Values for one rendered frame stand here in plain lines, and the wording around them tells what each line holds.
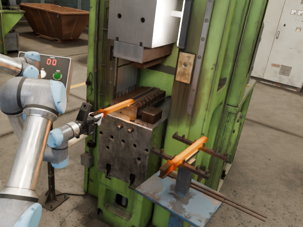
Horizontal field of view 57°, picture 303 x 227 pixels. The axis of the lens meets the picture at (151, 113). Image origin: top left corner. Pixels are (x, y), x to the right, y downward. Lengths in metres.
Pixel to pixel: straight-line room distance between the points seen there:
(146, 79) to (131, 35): 0.64
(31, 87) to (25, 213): 0.41
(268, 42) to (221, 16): 5.21
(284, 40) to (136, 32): 5.33
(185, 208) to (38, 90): 0.90
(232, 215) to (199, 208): 1.14
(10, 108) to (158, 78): 1.29
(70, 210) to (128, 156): 0.81
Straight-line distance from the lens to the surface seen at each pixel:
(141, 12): 1.61
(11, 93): 1.07
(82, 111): 1.42
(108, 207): 2.23
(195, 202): 1.53
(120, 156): 1.87
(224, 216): 2.59
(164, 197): 1.52
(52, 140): 1.29
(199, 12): 1.63
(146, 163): 1.78
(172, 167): 1.28
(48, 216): 2.41
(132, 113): 1.76
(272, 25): 6.76
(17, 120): 1.19
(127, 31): 1.66
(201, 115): 1.73
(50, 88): 1.03
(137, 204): 2.01
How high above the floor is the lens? 1.67
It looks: 24 degrees down
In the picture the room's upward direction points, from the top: 7 degrees clockwise
